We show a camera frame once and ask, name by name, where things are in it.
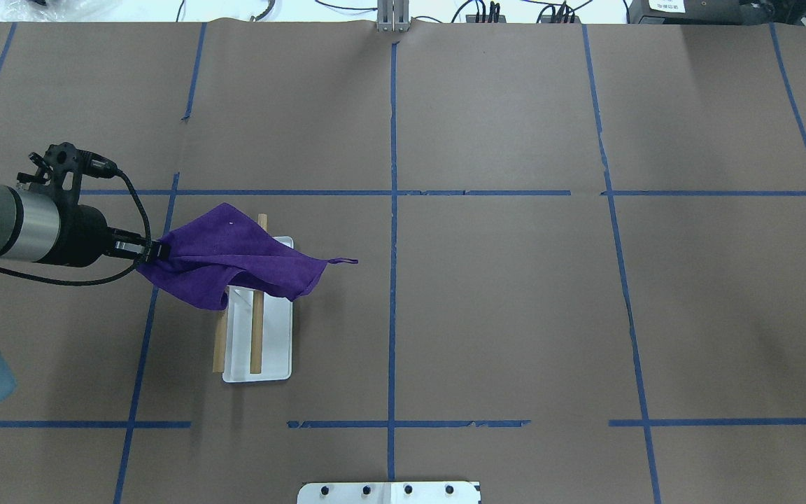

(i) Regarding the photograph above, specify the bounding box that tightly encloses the aluminium frame post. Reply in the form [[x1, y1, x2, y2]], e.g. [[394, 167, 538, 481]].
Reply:
[[376, 0, 411, 33]]

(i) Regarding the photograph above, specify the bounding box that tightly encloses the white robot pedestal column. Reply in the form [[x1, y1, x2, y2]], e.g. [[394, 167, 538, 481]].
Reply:
[[297, 481, 482, 503]]

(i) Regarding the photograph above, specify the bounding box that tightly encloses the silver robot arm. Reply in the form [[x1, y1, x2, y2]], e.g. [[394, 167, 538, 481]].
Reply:
[[0, 185, 168, 402]]

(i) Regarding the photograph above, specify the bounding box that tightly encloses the wooden rack rod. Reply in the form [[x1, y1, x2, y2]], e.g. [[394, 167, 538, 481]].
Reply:
[[249, 214, 269, 375], [212, 309, 228, 373]]

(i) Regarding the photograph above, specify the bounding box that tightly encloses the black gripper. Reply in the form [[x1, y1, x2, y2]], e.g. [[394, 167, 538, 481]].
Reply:
[[59, 204, 170, 267]]

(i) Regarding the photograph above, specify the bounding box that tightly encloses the wooden rack rod front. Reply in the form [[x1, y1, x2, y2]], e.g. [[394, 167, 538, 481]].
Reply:
[[249, 214, 269, 375]]

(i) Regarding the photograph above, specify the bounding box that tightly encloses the black box with label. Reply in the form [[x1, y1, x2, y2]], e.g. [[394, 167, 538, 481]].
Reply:
[[628, 1, 779, 26]]

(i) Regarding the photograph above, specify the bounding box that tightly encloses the white towel rack base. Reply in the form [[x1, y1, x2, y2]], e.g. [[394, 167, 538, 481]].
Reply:
[[222, 236, 295, 383]]

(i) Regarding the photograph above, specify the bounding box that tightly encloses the purple towel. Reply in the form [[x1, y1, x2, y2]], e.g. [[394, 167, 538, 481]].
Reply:
[[137, 203, 358, 312]]

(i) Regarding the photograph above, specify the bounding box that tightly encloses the wooden rack rod rear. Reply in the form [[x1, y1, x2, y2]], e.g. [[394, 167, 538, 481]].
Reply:
[[212, 309, 228, 373]]

